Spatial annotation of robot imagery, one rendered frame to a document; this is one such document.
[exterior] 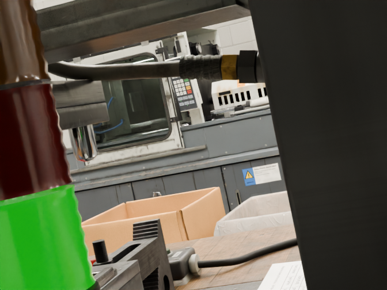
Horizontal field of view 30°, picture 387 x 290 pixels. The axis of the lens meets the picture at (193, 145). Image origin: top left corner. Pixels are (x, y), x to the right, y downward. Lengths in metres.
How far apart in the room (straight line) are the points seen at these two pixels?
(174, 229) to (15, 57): 2.58
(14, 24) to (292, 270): 0.62
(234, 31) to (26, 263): 6.89
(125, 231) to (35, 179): 2.64
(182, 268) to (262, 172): 4.23
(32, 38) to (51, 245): 0.07
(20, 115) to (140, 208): 3.20
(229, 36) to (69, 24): 6.66
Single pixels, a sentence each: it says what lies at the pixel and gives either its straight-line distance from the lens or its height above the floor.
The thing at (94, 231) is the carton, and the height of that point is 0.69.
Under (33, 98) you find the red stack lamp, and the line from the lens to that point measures 0.24.
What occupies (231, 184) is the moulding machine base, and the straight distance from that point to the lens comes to 5.14.
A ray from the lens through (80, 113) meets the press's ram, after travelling 0.56.
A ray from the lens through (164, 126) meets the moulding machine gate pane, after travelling 5.22.
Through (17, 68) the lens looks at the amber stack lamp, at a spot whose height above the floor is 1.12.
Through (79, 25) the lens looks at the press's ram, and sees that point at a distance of 0.47.
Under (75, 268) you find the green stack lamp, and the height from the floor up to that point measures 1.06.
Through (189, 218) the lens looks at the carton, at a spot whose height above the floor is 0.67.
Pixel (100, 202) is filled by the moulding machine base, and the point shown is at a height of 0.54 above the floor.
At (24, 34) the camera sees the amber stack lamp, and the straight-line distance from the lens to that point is 0.24.
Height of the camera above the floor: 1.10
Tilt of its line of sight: 3 degrees down
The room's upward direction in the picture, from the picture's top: 12 degrees counter-clockwise
